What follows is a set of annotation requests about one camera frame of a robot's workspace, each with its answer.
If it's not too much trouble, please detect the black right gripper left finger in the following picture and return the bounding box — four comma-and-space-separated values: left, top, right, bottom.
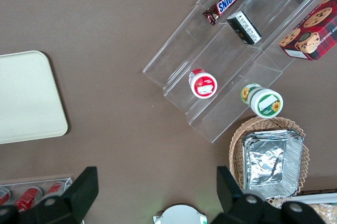
0, 165, 100, 224

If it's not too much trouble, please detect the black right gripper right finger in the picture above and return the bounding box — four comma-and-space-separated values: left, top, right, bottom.
212, 165, 327, 224

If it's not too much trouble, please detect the aluminium foil tray stack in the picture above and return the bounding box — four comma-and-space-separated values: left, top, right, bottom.
241, 129, 305, 200

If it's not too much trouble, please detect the light tan wicker basket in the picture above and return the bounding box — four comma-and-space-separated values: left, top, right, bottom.
228, 116, 309, 206

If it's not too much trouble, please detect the beige plastic tray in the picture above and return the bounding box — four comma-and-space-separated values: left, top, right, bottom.
0, 50, 68, 145

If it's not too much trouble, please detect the red cola bottle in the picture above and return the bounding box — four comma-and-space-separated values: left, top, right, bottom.
14, 186, 44, 211
43, 181, 66, 201
0, 188, 13, 206

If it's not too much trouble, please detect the clear acrylic bottle rack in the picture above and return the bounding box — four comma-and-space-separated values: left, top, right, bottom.
0, 173, 74, 224

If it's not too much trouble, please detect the white plastic snack bin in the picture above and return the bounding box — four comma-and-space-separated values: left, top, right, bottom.
283, 189, 337, 224

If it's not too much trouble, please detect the large clear cracker bag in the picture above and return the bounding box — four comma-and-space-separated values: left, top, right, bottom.
313, 202, 337, 223

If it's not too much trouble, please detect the green lid cup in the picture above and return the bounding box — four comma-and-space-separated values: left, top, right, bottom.
241, 83, 284, 119

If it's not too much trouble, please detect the red lid cup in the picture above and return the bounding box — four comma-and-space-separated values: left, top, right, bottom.
187, 67, 219, 100

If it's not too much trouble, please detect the clear acrylic stepped display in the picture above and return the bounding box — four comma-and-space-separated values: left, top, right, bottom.
142, 0, 337, 144

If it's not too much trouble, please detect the small black box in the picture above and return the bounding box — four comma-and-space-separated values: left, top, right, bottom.
226, 11, 263, 45

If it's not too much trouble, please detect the red tartan cookie box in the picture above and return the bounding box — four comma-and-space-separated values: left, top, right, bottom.
278, 0, 337, 62

